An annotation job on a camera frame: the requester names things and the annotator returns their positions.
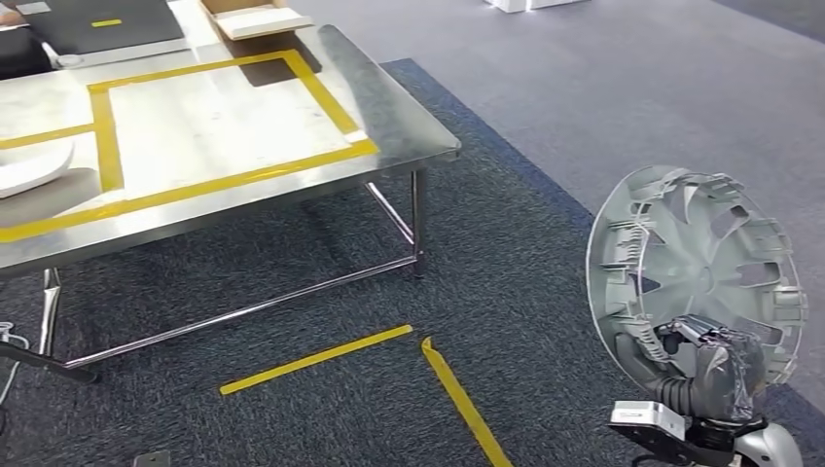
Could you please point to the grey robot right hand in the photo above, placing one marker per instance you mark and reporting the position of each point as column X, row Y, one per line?
column 728, row 380

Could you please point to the cardboard box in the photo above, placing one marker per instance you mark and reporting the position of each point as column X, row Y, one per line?
column 222, row 5

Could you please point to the yellow tape frame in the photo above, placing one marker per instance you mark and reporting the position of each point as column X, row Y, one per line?
column 106, row 142

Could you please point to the white curved plate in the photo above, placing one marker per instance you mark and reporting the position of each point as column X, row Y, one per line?
column 32, row 171

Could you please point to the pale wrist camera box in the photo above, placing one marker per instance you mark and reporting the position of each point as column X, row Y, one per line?
column 644, row 419

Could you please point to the short yellow tape strip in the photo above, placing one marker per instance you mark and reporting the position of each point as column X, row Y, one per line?
column 464, row 403

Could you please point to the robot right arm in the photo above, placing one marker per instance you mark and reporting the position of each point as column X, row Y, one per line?
column 677, row 393

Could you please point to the black flat device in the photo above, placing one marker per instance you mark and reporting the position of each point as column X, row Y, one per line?
column 96, row 35

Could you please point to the long yellow tape strip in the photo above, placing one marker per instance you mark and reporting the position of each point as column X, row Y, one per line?
column 316, row 359

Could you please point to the white foam sheet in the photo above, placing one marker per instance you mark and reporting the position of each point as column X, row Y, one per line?
column 264, row 22

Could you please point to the stainless steel table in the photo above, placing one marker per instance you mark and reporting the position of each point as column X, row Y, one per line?
column 399, row 129

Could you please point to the silver plastic wheel hubcap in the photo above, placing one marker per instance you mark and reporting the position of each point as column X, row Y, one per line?
column 696, row 258

